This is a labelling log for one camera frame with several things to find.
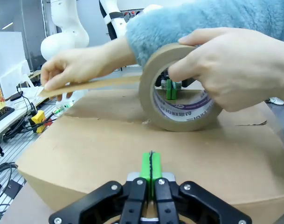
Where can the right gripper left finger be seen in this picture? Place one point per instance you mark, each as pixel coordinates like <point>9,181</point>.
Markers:
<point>134,193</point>

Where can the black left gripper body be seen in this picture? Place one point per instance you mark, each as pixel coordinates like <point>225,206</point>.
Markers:
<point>162,78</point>

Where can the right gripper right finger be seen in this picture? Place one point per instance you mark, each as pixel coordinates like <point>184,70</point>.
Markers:
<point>165,193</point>

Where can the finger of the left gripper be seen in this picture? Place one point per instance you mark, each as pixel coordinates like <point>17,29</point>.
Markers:
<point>169,89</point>
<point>175,92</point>

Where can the brown packing tape roll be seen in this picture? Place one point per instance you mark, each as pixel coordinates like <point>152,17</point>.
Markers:
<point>151,70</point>

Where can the large brown cardboard box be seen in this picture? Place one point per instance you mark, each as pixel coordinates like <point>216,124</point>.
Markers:
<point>97,151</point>

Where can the person's right forearm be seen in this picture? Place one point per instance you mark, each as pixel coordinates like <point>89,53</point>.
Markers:
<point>155,35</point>

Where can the person's left forearm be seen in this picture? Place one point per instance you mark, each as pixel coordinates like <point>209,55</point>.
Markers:
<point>249,14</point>

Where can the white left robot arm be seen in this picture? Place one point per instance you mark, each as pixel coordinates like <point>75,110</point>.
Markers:
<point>67,35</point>

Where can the person's left hand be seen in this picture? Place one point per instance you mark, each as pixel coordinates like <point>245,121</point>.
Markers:
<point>237,70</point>

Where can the person's right hand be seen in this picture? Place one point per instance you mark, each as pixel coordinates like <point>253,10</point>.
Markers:
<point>74,67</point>

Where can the power strip with red lights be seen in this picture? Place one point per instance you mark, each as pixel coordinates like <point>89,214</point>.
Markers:
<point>132,12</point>

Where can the green white connector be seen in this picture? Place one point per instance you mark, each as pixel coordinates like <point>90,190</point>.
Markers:
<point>62,109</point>

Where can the small black flat box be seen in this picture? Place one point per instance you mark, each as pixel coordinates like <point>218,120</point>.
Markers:
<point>13,187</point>

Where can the yellow connector block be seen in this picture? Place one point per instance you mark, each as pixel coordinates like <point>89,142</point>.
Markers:
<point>38,117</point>

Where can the black keyboard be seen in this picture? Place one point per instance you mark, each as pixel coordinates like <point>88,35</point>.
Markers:
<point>2,114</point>

